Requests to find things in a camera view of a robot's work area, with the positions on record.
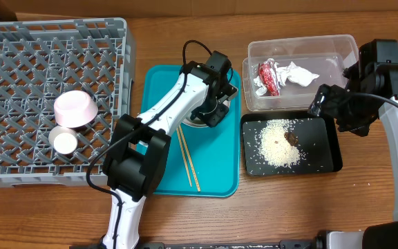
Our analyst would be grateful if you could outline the white rice pile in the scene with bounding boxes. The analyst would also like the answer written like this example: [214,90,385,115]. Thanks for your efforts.
[259,119,301,168]

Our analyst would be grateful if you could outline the white paper cup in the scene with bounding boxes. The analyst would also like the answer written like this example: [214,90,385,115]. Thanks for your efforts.
[48,126,78,154]

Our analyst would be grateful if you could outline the white napkin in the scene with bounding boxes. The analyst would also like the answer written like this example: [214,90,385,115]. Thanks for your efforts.
[253,61,320,97]

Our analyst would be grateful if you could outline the brown food piece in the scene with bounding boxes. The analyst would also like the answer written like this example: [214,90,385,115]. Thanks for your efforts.
[284,132,299,146]

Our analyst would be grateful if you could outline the teal plastic tray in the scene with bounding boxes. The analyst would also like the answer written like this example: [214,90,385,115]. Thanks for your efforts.
[132,64,242,199]

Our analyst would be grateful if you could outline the small pink bowl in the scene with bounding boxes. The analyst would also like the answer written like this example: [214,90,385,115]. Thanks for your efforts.
[53,90,98,128]

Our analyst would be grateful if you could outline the grey dishwasher rack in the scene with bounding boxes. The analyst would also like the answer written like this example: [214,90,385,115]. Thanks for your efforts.
[0,18,136,187]

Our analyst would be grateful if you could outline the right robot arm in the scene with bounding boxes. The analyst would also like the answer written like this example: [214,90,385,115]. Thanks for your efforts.
[307,39,398,249]

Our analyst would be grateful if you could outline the grey bowl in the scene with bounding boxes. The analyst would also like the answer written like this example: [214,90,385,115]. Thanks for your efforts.
[181,98,233,129]

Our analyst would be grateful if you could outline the red snack wrapper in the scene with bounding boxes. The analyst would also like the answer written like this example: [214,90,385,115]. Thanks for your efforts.
[258,58,280,96]

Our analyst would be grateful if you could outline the black waste tray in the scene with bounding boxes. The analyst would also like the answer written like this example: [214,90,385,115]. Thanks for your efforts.
[240,111,343,176]

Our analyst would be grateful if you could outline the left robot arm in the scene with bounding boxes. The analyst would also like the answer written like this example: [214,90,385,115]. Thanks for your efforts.
[86,51,238,248]

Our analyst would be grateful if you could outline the clear plastic bin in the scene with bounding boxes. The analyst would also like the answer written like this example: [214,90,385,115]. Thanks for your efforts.
[243,35,359,112]

